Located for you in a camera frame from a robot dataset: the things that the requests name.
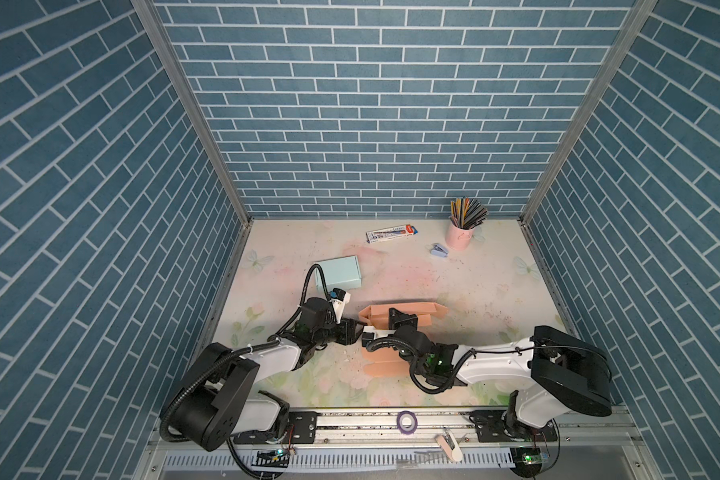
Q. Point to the blue small stapler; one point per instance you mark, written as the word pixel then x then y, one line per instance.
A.
pixel 439 251

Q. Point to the pink paper box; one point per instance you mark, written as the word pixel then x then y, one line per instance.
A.
pixel 386 362

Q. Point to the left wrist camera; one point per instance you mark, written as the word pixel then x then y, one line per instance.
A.
pixel 339 299

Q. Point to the pink pen cup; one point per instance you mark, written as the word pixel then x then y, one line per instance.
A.
pixel 458 239

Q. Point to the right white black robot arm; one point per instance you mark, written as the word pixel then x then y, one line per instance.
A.
pixel 550 373

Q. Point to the colored pencils bundle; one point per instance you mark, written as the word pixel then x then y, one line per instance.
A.
pixel 467 213

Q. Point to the light blue paper box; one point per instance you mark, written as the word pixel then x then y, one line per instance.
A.
pixel 343 273

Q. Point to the purple tape roll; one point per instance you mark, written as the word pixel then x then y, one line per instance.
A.
pixel 406 422

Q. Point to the white pink small tool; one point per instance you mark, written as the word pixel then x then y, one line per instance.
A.
pixel 450 446

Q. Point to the white pencil box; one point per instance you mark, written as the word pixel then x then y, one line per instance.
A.
pixel 390 233

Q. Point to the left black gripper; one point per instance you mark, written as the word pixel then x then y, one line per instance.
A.
pixel 347 331

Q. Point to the metal base rail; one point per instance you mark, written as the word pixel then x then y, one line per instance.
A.
pixel 365 443

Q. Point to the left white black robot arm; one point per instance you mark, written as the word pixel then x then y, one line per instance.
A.
pixel 213 402

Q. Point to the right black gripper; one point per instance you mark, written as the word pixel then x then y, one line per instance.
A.
pixel 398 320

